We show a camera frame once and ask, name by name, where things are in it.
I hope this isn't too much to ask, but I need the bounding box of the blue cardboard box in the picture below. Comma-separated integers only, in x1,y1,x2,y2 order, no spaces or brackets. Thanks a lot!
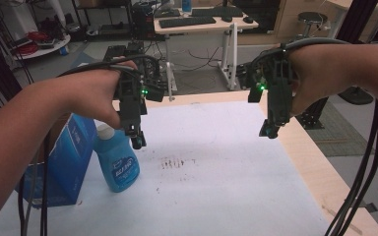
14,112,98,208

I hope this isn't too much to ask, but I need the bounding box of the black metal frame post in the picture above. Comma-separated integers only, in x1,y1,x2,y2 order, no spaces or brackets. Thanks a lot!
336,0,378,44

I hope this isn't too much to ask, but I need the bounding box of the person's left hand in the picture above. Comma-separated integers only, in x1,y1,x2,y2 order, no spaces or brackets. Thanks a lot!
47,59,139,130

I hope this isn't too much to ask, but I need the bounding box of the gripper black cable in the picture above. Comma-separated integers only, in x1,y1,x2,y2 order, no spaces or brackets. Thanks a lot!
17,53,160,236
251,37,378,236

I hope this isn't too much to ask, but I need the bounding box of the person's right hand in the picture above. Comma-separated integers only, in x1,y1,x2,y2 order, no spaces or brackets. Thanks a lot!
286,43,356,117

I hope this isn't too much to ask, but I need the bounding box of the white office desk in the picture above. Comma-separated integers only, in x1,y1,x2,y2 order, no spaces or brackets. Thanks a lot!
153,6,260,101

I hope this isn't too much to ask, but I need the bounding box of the black equipment box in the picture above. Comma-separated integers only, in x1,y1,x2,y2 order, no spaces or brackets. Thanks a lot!
102,40,146,64

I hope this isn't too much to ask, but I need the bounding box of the long black keyboard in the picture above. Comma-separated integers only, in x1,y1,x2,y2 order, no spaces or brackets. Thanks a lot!
157,15,218,30

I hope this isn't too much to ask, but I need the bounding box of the black round stand base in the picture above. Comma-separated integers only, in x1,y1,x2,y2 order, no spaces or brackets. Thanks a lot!
337,86,375,106

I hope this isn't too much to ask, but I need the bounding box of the round white table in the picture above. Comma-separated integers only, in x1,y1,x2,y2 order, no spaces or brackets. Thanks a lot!
11,32,72,61

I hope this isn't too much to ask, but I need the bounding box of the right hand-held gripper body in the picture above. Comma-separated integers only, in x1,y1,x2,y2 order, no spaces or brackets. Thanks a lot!
247,48,298,129

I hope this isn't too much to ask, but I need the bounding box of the round black stool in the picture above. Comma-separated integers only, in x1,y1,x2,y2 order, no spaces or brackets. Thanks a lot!
296,11,330,41

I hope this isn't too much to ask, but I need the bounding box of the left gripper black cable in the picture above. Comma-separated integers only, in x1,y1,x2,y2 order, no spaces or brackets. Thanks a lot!
17,53,160,236

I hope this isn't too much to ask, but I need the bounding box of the wooden cabinet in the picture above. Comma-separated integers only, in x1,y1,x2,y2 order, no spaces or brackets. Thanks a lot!
237,0,343,46

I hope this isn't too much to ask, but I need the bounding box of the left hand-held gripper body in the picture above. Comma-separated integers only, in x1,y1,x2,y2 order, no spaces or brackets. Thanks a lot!
113,67,167,136

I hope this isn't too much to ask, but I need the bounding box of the red cable coil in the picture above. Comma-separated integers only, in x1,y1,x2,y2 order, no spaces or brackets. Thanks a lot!
25,30,49,42

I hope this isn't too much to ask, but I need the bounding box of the white table mat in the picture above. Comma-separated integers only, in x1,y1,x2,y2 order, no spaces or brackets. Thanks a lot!
0,100,331,236

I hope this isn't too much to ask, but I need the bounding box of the blue detergent bottle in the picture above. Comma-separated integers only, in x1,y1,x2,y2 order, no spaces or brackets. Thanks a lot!
93,123,142,194

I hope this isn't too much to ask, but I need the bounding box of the small blue bottle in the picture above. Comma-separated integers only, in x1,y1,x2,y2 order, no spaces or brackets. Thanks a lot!
181,0,193,15

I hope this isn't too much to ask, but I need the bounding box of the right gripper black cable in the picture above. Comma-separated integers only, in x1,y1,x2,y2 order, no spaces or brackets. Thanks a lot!
251,37,378,236

